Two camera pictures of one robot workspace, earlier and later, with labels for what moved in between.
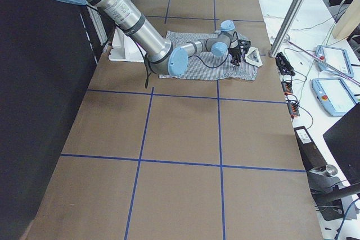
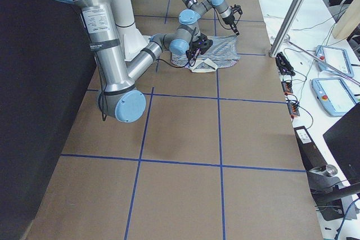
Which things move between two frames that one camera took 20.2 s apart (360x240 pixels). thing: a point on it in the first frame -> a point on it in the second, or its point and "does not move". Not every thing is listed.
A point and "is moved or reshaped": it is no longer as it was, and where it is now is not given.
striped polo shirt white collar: (207, 66) is moved or reshaped
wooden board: (350, 20) does not move
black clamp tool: (283, 66) does not move
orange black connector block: (287, 87) does not move
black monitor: (343, 139) does not move
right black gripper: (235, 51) -> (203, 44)
